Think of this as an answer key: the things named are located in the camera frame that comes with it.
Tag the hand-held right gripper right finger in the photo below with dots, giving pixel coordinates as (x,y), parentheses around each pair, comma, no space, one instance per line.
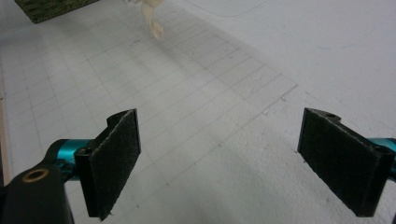
(342,161)

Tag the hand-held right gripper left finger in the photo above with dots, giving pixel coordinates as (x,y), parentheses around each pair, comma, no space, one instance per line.
(109,168)

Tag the cream egg-print cloth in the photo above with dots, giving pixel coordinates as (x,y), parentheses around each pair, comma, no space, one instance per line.
(149,15)

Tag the green woven basket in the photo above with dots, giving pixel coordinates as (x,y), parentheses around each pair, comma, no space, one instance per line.
(46,9)

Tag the white grid foam mat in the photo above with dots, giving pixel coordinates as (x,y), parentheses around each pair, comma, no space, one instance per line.
(218,93)

